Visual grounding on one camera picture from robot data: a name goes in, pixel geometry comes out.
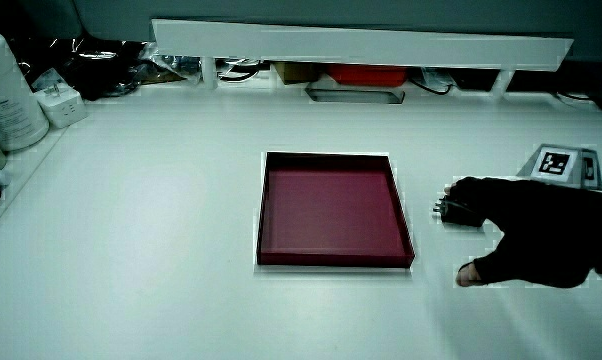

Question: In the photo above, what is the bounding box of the person's right hand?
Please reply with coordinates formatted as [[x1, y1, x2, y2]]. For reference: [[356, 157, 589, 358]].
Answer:
[[443, 143, 602, 289]]

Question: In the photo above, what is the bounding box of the black charger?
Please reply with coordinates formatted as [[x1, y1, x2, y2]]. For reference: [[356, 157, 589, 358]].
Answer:
[[432, 195, 486, 229]]

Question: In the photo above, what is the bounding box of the white desk shelf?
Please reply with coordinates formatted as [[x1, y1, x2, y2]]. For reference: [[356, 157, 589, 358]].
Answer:
[[150, 18, 575, 99]]

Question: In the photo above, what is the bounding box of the white desk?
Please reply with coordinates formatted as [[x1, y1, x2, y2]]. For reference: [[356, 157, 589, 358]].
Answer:
[[0, 79, 602, 360]]

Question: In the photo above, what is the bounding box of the dark red tray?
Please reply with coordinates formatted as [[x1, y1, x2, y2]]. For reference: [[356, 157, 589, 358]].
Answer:
[[255, 151, 416, 269]]

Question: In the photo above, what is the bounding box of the red box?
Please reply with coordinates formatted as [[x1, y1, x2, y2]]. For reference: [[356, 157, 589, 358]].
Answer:
[[326, 63, 409, 88]]

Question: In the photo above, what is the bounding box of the brown cardboard box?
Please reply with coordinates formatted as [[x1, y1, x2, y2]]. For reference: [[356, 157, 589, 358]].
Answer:
[[272, 61, 322, 85]]

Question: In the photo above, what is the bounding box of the clear plastic bag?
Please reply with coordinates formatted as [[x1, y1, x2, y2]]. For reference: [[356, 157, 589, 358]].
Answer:
[[139, 42, 203, 85]]

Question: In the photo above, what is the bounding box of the black plastic bag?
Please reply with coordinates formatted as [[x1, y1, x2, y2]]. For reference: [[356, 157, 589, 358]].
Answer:
[[10, 37, 150, 101]]

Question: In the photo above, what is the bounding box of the white power adapter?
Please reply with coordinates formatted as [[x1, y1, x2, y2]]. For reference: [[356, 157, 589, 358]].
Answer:
[[34, 82, 89, 129]]

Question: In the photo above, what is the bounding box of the white cylindrical canister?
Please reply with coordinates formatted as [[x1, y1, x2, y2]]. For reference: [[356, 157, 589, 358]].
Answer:
[[0, 29, 51, 153]]

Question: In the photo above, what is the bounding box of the black cable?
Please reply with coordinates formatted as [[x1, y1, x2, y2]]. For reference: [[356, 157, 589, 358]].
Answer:
[[217, 59, 262, 83]]

